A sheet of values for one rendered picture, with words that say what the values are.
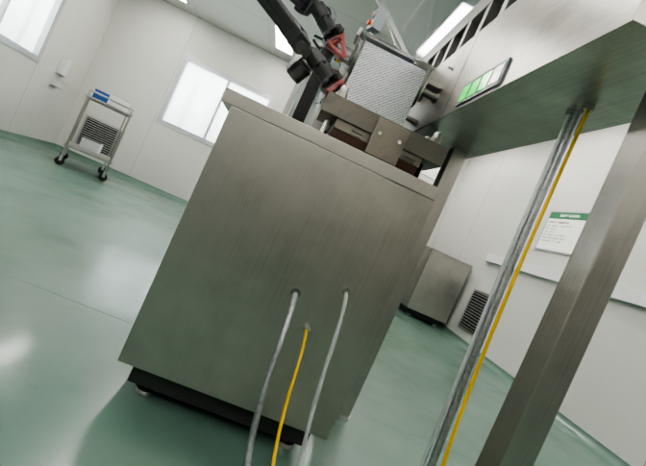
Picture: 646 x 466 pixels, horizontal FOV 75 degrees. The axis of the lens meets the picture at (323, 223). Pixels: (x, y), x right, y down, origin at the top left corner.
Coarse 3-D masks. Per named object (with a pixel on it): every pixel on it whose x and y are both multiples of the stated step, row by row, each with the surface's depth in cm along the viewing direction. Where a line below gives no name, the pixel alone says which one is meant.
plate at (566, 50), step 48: (528, 0) 107; (576, 0) 82; (624, 0) 67; (480, 48) 128; (528, 48) 94; (576, 48) 75; (624, 48) 69; (480, 96) 110; (528, 96) 98; (576, 96) 89; (624, 96) 82; (480, 144) 145; (528, 144) 127
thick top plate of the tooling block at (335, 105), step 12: (336, 96) 122; (324, 108) 122; (336, 108) 122; (348, 108) 123; (360, 108) 123; (348, 120) 123; (360, 120) 123; (372, 120) 124; (408, 144) 125; (420, 144) 126; (432, 144) 126; (420, 156) 126; (432, 156) 126; (444, 156) 127; (432, 168) 133
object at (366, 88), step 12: (360, 72) 142; (372, 72) 142; (348, 84) 142; (360, 84) 142; (372, 84) 143; (384, 84) 143; (348, 96) 142; (360, 96) 143; (372, 96) 143; (384, 96) 143; (396, 96) 144; (408, 96) 144; (372, 108) 143; (384, 108) 144; (396, 108) 144; (408, 108) 144; (396, 120) 144
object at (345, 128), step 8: (336, 120) 124; (336, 128) 124; (344, 128) 124; (352, 128) 124; (336, 136) 124; (344, 136) 124; (352, 136) 125; (360, 136) 125; (368, 136) 125; (352, 144) 125; (360, 144) 125; (408, 152) 126; (400, 160) 126; (408, 160) 127; (416, 160) 127; (400, 168) 127; (408, 168) 127; (416, 168) 127
